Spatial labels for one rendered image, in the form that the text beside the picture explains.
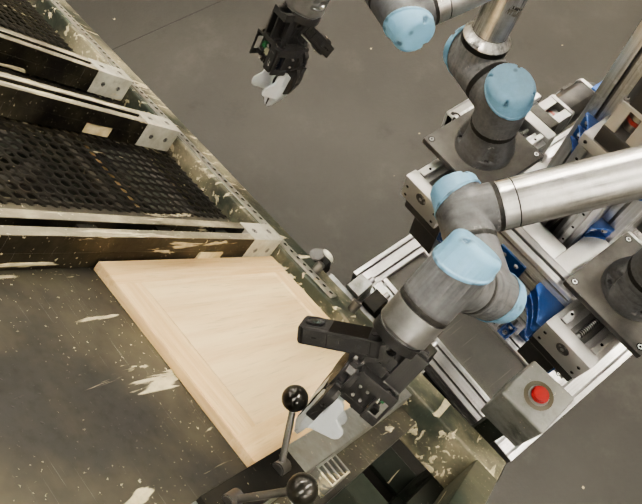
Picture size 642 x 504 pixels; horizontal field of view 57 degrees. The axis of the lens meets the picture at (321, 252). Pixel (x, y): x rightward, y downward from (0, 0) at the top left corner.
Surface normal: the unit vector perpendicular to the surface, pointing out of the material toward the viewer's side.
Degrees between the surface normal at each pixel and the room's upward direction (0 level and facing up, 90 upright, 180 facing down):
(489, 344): 0
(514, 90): 8
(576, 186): 28
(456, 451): 40
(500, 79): 8
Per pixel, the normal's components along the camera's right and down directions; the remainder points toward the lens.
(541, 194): -0.10, -0.01
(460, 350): 0.04, -0.46
